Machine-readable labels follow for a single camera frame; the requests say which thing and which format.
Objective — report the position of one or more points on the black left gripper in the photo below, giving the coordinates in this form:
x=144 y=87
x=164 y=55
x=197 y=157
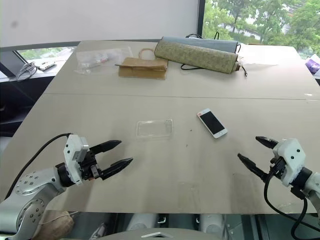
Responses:
x=89 y=166

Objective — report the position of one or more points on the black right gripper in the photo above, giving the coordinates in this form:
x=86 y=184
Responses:
x=277 y=168

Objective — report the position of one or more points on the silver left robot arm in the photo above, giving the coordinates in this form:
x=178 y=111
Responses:
x=32 y=186

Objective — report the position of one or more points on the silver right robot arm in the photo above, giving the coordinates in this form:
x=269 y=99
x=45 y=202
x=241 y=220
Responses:
x=310 y=185

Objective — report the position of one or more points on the clear plastic phone case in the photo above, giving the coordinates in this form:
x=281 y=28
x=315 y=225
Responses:
x=155 y=128

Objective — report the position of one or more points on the white smartphone with black screen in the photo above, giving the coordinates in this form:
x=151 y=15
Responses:
x=212 y=123

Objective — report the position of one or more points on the brown burlap sack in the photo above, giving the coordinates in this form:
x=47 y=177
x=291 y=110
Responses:
x=56 y=223

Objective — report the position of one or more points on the brown paper bag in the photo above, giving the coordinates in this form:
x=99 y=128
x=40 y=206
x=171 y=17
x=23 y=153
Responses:
x=142 y=68

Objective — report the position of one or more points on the white robot legs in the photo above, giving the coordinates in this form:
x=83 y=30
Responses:
x=175 y=225

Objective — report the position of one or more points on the clear plastic bag with items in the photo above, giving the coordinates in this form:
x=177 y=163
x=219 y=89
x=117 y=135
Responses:
x=100 y=60

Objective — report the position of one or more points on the purple and white package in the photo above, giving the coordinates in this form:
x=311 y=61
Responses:
x=313 y=65

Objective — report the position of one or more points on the olive patterned rolled mat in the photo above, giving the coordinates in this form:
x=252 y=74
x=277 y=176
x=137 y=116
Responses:
x=195 y=57

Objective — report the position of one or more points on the grey rolled mat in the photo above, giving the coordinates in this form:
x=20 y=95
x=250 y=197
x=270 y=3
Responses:
x=200 y=42

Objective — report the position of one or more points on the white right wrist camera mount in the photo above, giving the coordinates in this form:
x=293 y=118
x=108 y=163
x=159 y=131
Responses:
x=291 y=157

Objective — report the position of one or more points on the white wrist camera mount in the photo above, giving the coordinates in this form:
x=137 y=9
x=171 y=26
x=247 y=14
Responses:
x=291 y=157
x=73 y=152

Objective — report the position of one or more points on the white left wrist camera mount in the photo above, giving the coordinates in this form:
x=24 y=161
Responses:
x=73 y=152

